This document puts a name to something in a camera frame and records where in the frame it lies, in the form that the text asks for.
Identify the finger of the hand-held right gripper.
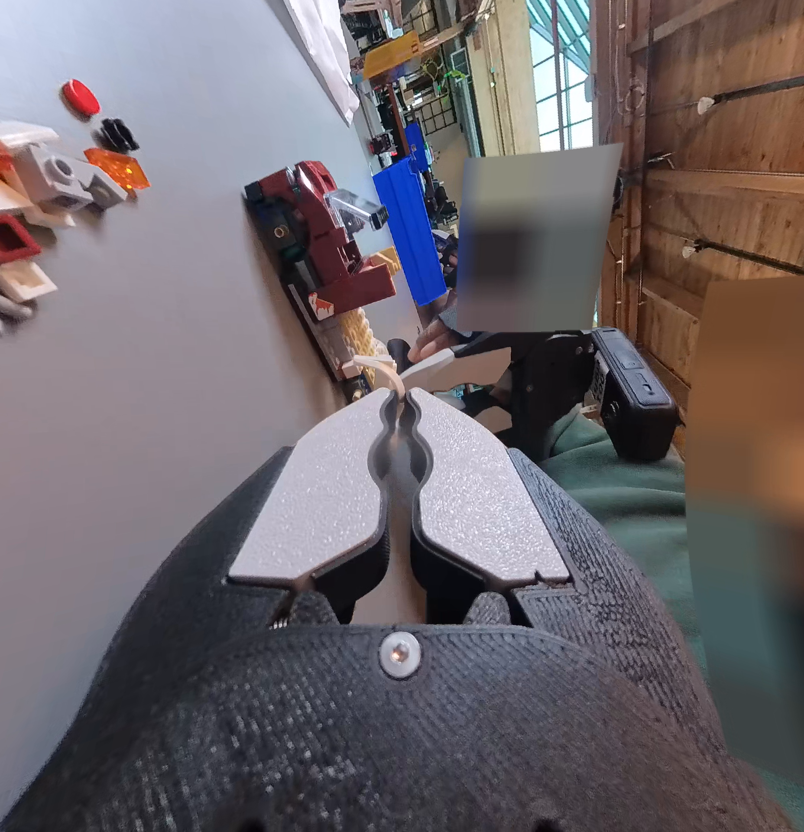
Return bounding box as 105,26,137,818
399,348,513,392

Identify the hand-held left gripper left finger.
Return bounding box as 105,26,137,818
227,388,401,584

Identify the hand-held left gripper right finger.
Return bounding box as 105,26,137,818
402,388,571,590

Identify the white wheel arch brick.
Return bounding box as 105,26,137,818
353,354,404,400

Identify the toy brick truck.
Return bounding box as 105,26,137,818
244,161,403,404

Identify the person's right forearm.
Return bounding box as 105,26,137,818
535,409,689,521

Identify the blue storage bin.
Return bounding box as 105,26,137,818
373,123,448,306

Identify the large paned window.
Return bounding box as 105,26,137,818
528,0,594,153

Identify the yellow bin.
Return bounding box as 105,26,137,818
363,31,421,80

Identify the white plastic bag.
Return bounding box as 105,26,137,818
285,0,360,124

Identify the orange transparent brick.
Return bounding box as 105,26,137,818
84,148,151,191

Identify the pile of small loose bricks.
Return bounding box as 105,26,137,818
0,120,126,339

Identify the black piece with red stud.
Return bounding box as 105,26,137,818
61,79,141,153

